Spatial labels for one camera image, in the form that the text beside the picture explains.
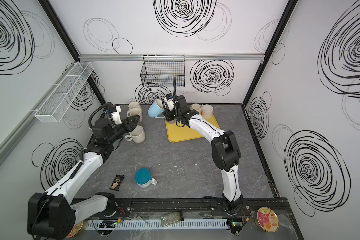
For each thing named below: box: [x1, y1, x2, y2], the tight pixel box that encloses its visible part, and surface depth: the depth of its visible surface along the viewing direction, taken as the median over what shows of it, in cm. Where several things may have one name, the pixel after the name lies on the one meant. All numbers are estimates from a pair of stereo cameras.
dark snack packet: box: [109, 174, 125, 191], surface depth 83 cm
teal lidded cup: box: [134, 168, 157, 188], surface depth 77 cm
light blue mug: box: [147, 99, 166, 119], surface depth 91 cm
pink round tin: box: [253, 206, 280, 233], surface depth 69 cm
